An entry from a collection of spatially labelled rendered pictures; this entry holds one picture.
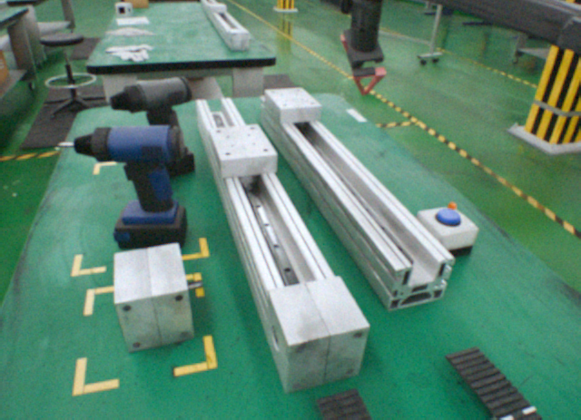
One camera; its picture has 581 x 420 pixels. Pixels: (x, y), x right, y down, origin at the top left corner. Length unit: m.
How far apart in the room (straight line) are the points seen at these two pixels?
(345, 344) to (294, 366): 0.07
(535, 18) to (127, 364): 0.75
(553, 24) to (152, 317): 0.69
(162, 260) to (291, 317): 0.20
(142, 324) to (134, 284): 0.05
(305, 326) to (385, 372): 0.15
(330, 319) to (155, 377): 0.24
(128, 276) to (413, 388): 0.40
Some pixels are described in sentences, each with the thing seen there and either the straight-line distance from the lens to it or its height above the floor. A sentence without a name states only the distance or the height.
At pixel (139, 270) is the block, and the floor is 0.87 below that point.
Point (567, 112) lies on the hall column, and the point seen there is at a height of 0.31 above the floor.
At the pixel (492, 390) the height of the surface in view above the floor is 0.81.
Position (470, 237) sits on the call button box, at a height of 0.82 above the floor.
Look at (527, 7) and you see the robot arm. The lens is 0.73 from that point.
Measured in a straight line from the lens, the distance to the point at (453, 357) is 0.60.
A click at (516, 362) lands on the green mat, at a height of 0.78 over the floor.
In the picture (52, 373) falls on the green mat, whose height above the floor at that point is 0.78.
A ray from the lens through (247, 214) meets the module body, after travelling 0.69.
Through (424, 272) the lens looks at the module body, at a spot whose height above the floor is 0.82.
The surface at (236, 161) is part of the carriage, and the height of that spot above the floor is 0.90.
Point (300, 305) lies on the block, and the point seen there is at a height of 0.87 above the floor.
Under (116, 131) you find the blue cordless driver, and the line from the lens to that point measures 0.69.
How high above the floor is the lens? 1.25
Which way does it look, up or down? 32 degrees down
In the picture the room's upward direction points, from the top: 2 degrees clockwise
